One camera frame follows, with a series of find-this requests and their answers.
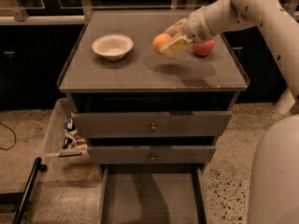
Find grey top drawer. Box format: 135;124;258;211
71;111;232;138

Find white cylindrical post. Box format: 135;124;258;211
275;88;295;115

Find white bowl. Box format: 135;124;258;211
92;35;134;61

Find black cable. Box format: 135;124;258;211
0;121;18;151

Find black metal stand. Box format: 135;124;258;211
0;157;47;224

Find grey bottom drawer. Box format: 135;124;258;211
98;164;210;224

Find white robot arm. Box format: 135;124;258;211
159;0;299;224

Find grey middle drawer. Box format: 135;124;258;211
88;146;216;164

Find grey drawer cabinet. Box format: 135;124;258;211
57;9;250;224

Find snack packets in bin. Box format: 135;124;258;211
63;118;87;150

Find orange fruit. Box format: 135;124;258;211
151;33;171;54

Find metal railing frame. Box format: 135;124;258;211
0;0;299;26

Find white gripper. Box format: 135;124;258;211
159;7;215;55

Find red apple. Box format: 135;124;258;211
192;39;215;57

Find grey drawer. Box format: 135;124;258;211
98;164;210;224
88;146;216;164
71;111;232;138

